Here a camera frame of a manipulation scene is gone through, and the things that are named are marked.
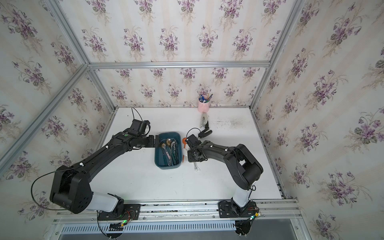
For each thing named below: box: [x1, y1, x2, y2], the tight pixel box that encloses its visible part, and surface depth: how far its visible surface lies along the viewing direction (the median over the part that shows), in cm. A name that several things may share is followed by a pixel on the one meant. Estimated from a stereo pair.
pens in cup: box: [197, 90, 214, 103], surface depth 113 cm
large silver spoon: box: [171, 139, 178, 164], surface depth 97 cm
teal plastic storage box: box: [154, 132, 182, 169], surface depth 95 cm
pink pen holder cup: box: [198, 100, 210, 113], surface depth 114 cm
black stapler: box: [198, 120, 213, 139], surface depth 107 cm
